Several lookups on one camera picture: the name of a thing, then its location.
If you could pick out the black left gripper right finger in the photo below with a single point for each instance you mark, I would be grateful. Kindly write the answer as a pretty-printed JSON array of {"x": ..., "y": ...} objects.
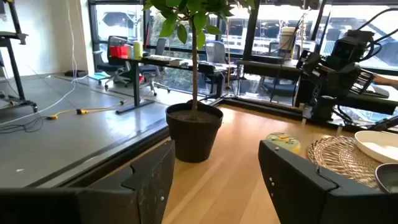
[{"x": 304, "y": 199}]

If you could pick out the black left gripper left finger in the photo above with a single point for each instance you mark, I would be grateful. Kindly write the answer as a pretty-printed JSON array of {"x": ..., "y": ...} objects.
[{"x": 124, "y": 202}]

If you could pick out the green-blue glazed donut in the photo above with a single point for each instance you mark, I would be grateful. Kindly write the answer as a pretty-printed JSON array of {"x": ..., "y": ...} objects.
[{"x": 284, "y": 142}]

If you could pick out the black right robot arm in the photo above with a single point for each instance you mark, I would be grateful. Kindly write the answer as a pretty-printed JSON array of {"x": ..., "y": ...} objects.
[{"x": 335, "y": 77}]

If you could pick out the person's forearm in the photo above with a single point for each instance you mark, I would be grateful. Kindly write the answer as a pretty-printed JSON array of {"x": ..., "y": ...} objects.
[{"x": 387, "y": 81}]

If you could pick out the round woven straw placemat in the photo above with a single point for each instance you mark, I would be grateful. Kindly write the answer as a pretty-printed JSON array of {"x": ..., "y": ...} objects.
[{"x": 335, "y": 158}]

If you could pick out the dark teal plate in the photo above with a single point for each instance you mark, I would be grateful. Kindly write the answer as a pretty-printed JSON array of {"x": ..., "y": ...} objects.
[{"x": 388, "y": 177}]

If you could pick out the white plate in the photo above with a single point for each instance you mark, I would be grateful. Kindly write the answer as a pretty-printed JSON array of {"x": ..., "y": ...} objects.
[{"x": 376, "y": 146}]

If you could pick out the potted green tree black pot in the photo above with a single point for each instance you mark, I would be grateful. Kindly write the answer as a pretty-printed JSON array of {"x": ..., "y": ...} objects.
[{"x": 192, "y": 137}]

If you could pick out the black office desk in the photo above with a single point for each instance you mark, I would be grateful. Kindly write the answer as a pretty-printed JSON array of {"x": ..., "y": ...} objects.
[{"x": 136, "y": 84}]

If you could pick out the flat teal object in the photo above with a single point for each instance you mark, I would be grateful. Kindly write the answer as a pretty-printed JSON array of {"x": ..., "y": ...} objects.
[{"x": 99, "y": 76}]

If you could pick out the black office chair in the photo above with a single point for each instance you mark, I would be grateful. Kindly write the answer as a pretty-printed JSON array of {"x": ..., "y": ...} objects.
[{"x": 109, "y": 68}]

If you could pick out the flat black box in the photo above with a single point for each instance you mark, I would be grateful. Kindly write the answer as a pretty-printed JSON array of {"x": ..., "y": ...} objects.
[{"x": 76, "y": 73}]

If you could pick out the white papers stack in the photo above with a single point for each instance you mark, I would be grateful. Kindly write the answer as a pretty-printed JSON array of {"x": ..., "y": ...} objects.
[{"x": 164, "y": 58}]

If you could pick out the red box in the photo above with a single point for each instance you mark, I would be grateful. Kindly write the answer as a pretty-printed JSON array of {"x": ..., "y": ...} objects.
[{"x": 118, "y": 52}]

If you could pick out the yellow-green cylinder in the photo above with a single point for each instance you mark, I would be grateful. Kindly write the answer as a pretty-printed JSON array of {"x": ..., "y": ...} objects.
[{"x": 138, "y": 49}]

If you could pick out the white container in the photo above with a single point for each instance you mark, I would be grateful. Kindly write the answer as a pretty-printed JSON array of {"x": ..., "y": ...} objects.
[{"x": 286, "y": 42}]

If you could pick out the grey mesh office chair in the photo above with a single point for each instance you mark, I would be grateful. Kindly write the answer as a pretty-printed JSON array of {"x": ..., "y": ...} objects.
[{"x": 215, "y": 52}]

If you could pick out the black wheeled stand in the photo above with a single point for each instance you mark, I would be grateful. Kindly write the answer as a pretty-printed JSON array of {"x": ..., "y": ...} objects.
[{"x": 12, "y": 35}]

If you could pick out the black table frame rail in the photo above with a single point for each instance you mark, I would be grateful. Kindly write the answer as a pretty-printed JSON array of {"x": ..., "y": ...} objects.
[{"x": 264, "y": 107}]

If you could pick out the black window frame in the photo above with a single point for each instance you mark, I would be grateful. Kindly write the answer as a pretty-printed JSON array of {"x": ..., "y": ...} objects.
[{"x": 250, "y": 37}]

